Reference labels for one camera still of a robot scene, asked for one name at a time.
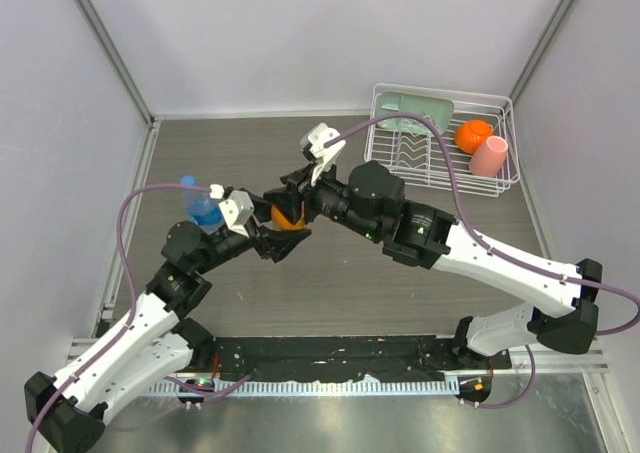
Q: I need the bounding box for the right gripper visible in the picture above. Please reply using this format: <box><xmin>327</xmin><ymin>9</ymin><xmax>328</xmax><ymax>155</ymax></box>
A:
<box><xmin>265</xmin><ymin>159</ymin><xmax>381</xmax><ymax>244</ymax></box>

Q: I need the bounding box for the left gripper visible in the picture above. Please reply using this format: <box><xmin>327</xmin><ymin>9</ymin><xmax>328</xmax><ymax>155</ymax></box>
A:
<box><xmin>193</xmin><ymin>188</ymin><xmax>307</xmax><ymax>274</ymax></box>

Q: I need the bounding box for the orange juice bottle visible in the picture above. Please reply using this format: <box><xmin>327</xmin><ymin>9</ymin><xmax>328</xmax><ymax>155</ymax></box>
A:
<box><xmin>271</xmin><ymin>205</ymin><xmax>306</xmax><ymax>231</ymax></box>

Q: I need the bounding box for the clear blue water bottle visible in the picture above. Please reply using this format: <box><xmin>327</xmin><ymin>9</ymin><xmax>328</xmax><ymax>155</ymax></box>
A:
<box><xmin>182</xmin><ymin>190</ymin><xmax>224</xmax><ymax>234</ymax></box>

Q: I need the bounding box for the blue bottle cap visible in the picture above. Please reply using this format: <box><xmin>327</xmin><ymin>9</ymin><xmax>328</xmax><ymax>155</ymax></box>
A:
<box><xmin>180</xmin><ymin>175</ymin><xmax>197</xmax><ymax>187</ymax></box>

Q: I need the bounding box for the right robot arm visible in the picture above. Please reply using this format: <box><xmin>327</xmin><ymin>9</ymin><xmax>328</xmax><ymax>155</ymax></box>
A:
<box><xmin>264</xmin><ymin>161</ymin><xmax>602</xmax><ymax>368</ymax></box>

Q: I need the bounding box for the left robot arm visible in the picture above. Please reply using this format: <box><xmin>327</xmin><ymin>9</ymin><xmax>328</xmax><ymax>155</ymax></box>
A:
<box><xmin>24</xmin><ymin>185</ymin><xmax>311</xmax><ymax>452</ymax></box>

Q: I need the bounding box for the mint green divided tray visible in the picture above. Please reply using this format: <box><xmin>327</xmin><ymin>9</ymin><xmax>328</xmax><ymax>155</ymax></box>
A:
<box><xmin>374</xmin><ymin>91</ymin><xmax>454</xmax><ymax>136</ymax></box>

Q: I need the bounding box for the orange bowl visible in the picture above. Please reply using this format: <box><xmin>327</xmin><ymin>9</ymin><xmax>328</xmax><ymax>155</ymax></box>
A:
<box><xmin>454</xmin><ymin>119</ymin><xmax>493</xmax><ymax>155</ymax></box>

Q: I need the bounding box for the pink cup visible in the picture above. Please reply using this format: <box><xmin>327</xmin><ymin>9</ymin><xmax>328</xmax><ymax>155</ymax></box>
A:
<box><xmin>469</xmin><ymin>136</ymin><xmax>508</xmax><ymax>178</ymax></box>

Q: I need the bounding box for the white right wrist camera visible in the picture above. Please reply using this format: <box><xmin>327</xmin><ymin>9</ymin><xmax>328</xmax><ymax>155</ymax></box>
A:
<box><xmin>300</xmin><ymin>122</ymin><xmax>346</xmax><ymax>186</ymax></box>

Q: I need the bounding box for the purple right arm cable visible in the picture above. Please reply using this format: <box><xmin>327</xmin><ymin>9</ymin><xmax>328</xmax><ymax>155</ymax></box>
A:
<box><xmin>324</xmin><ymin>112</ymin><xmax>640</xmax><ymax>410</ymax></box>

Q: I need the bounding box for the white wire dish rack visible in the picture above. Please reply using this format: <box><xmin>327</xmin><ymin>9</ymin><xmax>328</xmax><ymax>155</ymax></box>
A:
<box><xmin>364</xmin><ymin>83</ymin><xmax>520</xmax><ymax>197</ymax></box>

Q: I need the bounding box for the white slotted cable duct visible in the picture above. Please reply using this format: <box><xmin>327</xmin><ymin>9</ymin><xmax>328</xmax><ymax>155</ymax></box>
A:
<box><xmin>132</xmin><ymin>374</ymin><xmax>459</xmax><ymax>399</ymax></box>

